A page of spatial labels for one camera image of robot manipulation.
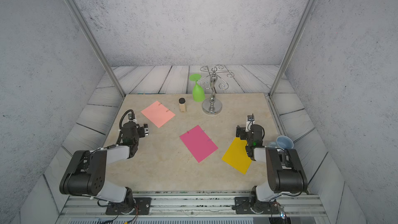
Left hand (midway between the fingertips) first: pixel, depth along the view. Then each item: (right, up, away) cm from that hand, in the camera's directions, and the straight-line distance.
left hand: (138, 124), depth 94 cm
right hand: (+65, 0, 0) cm, 65 cm away
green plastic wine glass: (+36, +19, +4) cm, 41 cm away
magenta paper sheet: (+36, -12, +2) cm, 38 cm away
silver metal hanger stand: (+45, +11, +20) cm, 51 cm away
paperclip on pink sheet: (+7, +13, +22) cm, 26 cm away
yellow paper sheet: (+58, -18, -4) cm, 61 cm away
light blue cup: (+84, -10, -5) cm, 85 cm away
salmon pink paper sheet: (+6, +5, +18) cm, 20 cm away
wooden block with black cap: (+25, +11, +13) cm, 30 cm away
